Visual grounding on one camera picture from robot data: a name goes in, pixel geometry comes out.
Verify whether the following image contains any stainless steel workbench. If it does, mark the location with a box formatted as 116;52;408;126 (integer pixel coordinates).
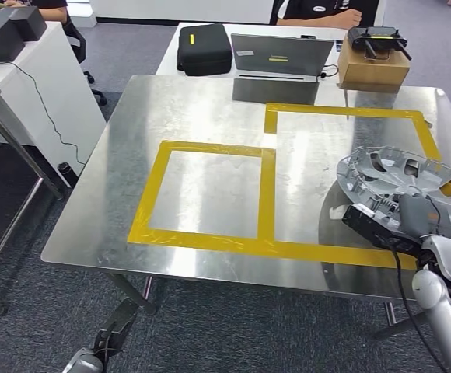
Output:
41;74;451;341

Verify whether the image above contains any grey plastic wheel hubcap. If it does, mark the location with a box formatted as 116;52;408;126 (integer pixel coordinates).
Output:
336;146;451;259

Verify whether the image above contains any black router with antennas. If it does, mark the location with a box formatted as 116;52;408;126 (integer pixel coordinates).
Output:
346;26;412;61

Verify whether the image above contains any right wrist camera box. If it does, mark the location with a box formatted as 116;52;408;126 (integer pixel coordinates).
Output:
341;203;424;257

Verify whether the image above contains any thin black cable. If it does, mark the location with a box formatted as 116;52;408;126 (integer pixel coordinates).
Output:
9;61;86;167

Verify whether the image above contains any dark left robot hand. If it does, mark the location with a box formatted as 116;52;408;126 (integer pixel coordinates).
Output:
93;297;140;361

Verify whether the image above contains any person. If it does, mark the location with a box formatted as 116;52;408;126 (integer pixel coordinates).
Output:
0;0;69;24
269;0;380;30

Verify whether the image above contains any white office desk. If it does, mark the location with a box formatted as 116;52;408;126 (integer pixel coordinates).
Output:
0;23;107;189

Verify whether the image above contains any black office chair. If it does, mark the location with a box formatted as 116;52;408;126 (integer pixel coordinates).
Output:
62;15;108;107

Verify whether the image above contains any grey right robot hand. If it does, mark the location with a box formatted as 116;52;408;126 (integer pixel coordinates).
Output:
398;193;451;242

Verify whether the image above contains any black zip carry case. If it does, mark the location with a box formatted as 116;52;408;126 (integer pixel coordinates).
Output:
176;23;234;77

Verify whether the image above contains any small black box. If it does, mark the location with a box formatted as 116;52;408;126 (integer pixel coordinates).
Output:
9;5;48;42

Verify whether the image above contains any brown cardboard box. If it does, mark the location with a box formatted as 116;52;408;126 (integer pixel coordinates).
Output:
337;38;412;95

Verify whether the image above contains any grey laptop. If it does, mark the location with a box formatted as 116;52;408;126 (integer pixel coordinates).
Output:
230;33;335;83

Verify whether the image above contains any black bottle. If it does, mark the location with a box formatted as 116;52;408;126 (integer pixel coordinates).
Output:
57;161;79;189

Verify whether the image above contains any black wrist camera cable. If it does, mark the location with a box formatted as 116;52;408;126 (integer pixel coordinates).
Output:
390;246;449;373

